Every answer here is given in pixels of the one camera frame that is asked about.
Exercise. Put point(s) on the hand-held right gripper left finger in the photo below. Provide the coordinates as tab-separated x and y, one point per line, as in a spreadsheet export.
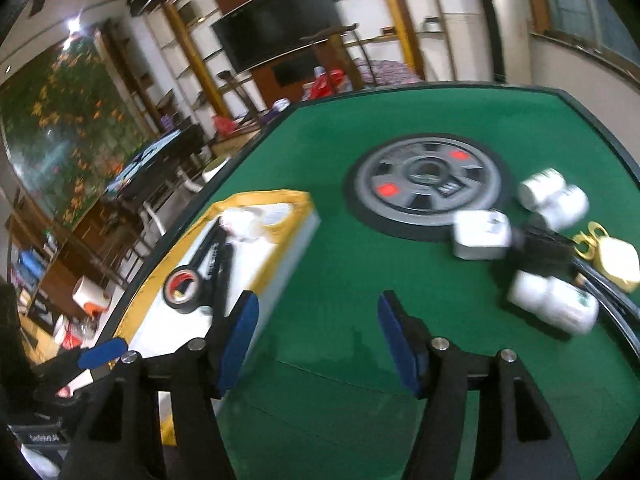
237	345

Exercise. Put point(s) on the dark wooden chair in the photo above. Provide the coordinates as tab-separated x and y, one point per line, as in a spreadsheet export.
335	55
240	92

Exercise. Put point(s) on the black marker yellow caps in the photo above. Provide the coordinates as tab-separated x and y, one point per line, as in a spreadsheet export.
220	275

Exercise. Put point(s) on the flower landscape painting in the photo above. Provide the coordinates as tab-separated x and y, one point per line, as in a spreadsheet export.
55	120

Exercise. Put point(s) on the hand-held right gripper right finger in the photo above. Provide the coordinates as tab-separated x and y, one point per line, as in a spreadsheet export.
400	345

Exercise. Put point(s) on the black tape roll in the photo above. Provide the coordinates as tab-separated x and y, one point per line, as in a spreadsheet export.
171	302

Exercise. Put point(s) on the red bag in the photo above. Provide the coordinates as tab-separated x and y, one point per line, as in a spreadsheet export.
327	82

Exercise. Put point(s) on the black marker beige caps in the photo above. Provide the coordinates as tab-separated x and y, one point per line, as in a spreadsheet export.
600	280

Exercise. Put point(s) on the patterned cushion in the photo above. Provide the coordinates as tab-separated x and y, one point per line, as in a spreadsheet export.
390	72

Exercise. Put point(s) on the brown-framed window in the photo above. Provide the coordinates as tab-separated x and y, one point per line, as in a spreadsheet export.
585	5

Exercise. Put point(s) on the yellow-edged white box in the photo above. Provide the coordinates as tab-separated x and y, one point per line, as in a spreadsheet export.
145	315

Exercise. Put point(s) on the black flat television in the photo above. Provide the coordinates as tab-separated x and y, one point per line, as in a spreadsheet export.
280	25

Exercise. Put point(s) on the white plug adapter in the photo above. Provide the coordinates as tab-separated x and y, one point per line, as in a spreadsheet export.
480	235

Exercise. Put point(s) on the black side table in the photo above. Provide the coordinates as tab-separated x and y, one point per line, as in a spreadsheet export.
165	150

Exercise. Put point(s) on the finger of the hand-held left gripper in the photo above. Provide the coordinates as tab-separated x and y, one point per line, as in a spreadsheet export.
102	352

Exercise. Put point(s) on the small white pill bottle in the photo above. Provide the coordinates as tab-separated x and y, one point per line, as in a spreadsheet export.
242	225

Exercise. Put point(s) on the white floor air conditioner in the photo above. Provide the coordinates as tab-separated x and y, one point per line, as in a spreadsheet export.
480	20

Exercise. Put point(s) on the white and gold shelf unit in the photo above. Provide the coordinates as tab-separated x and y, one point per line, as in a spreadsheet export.
390	5

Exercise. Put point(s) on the round grey table centre panel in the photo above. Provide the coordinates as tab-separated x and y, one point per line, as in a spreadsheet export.
400	170

